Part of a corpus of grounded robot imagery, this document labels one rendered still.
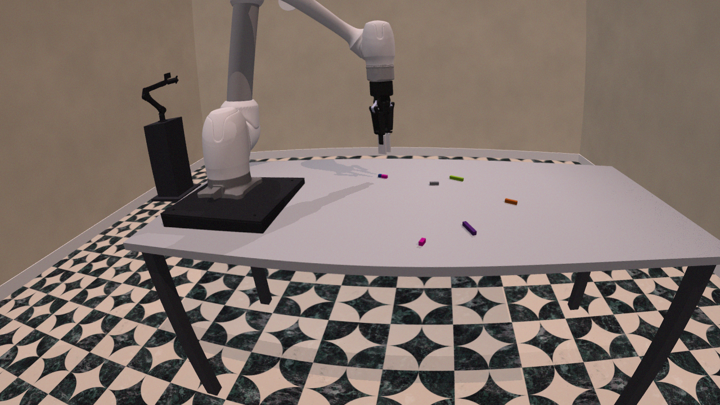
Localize purple rod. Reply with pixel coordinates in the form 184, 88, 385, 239
462, 221, 477, 236

